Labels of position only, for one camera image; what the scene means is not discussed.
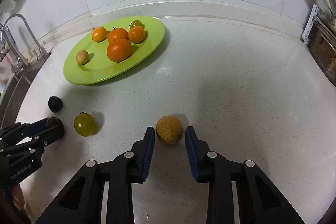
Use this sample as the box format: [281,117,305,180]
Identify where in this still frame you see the wire faucet basket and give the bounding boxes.
[0,26,12,62]

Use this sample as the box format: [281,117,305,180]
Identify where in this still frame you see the person's left hand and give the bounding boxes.
[12,183,27,211]

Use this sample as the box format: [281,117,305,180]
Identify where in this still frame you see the small yellow-orange mandarin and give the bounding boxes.
[91,27,107,42]

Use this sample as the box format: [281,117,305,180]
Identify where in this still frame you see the large chrome faucet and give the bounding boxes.
[0,25,29,75]

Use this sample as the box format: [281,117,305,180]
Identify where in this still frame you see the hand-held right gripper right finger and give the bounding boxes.
[185,126,300,224]

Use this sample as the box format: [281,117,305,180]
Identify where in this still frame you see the steel stock pot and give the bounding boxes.
[310,27,336,86]

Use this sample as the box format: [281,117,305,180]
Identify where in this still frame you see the steel sink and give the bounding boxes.
[0,67,40,130]

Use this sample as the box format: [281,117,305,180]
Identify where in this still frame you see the dark purple plum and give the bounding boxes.
[47,116,63,128]
[48,96,63,112]

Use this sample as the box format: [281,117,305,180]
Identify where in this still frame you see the green plate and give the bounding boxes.
[63,16,166,85]

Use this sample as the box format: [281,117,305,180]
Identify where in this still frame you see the thin gooseneck faucet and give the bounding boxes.
[1,14,50,62]

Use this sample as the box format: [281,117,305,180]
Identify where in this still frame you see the medium orange mandarin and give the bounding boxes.
[128,26,146,43]

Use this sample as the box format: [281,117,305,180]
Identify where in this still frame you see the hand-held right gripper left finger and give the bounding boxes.
[35,126,156,224]

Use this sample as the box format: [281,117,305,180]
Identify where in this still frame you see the yellow-brown longan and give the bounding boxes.
[156,115,183,145]
[76,50,89,65]

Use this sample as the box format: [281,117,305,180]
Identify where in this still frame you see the white metal dish rack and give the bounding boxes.
[302,5,336,56]

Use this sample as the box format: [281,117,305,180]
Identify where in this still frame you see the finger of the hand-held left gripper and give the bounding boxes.
[0,117,50,147]
[30,125,65,148]

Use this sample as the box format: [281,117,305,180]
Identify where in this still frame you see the large orange mandarin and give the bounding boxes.
[108,27,130,44]
[106,38,132,63]

